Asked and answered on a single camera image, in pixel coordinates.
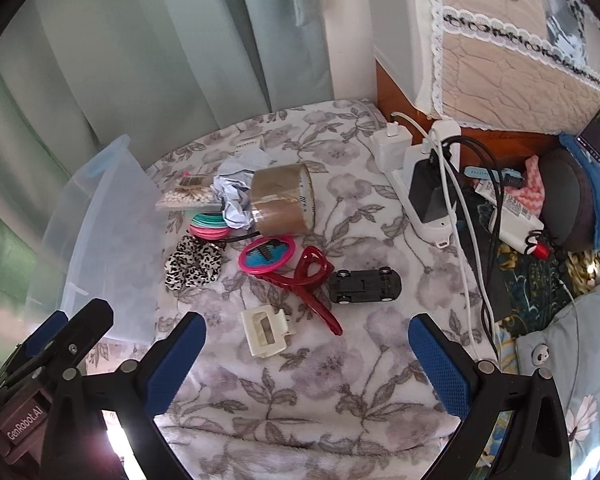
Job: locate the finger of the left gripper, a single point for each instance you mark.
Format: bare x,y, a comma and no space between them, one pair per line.
45,333

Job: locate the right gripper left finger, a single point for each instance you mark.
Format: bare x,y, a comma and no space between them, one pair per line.
138,391

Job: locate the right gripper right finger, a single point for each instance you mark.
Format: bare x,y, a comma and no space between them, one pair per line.
535,445

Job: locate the clear plastic storage bin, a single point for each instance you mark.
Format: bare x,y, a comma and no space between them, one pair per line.
104,240

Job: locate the leopard print scrunchie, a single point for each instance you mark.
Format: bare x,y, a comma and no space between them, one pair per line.
194,263

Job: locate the cream hair claw clip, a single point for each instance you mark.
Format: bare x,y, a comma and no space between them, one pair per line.
266,330

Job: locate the pink round hand mirror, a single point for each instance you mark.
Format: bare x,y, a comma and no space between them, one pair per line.
266,254

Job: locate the red hair claw clip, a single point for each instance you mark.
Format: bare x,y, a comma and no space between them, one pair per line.
311,272

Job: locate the black toy car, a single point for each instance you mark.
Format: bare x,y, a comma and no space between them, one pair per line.
359,287

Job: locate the white paper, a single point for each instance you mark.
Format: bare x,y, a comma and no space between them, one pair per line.
232,184

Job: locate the brown packing tape roll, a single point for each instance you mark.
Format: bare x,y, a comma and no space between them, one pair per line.
282,200

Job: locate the panda print bedding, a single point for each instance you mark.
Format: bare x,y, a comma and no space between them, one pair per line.
570,348

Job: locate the floral fleece blanket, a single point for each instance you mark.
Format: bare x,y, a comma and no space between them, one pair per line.
355,406

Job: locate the white tube with label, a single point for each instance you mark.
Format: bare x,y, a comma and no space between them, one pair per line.
519,228

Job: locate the dark round cushion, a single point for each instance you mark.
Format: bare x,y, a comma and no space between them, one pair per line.
568,209

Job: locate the pink white knitted cloth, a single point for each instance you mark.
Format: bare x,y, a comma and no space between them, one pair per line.
532,194

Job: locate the blue smart watch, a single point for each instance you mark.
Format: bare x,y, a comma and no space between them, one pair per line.
510,177

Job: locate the black power adapter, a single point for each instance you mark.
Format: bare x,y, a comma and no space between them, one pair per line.
426,195

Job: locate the small medicine box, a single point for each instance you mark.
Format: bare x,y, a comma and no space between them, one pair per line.
248,145

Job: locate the green curtain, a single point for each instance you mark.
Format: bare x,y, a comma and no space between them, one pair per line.
75,75

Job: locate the white power strip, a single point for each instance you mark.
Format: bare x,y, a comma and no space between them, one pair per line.
437,232

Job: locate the white charger adapter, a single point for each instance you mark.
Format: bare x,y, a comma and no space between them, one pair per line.
388,146

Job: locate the lace quilted cover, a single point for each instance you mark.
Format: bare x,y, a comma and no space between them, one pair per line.
513,65

